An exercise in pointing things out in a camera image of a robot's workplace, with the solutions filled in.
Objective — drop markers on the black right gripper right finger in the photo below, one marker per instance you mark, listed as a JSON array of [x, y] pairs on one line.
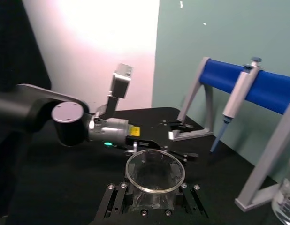
[[190, 199]]

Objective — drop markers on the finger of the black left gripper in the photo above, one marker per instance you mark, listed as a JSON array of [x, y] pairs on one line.
[[189, 156], [183, 126]]

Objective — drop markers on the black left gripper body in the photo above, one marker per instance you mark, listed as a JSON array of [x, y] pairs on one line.
[[154, 136]]

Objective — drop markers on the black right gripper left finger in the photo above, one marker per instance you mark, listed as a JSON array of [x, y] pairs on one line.
[[112, 199]]

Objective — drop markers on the clear glass beaker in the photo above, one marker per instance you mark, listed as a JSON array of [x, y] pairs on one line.
[[154, 178]]

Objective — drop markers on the black table cloth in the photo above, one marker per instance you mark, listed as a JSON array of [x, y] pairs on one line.
[[65, 182]]

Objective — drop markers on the grey pipette with blue tip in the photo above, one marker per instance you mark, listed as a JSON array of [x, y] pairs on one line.
[[238, 93]]

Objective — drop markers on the grey rack with blue bar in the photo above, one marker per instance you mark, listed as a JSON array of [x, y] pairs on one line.
[[264, 86]]

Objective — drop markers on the clear glass vessel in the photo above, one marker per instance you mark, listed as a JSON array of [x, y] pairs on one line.
[[285, 199]]

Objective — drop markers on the black backdrop curtain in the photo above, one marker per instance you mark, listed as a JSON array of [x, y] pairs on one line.
[[16, 42]]

